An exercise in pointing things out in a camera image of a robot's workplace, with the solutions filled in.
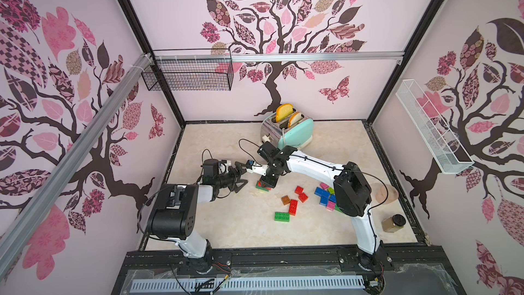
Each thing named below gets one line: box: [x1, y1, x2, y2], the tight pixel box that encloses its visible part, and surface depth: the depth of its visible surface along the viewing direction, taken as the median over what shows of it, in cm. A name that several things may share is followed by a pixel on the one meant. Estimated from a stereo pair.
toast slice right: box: [287, 111, 303, 128], surface depth 96 cm
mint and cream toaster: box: [259, 108, 314, 150], surface depth 97 cm
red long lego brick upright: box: [288, 199, 299, 216], surface depth 87 cm
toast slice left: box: [275, 103, 295, 123], surface depth 100 cm
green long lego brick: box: [274, 211, 290, 222], surface depth 85 cm
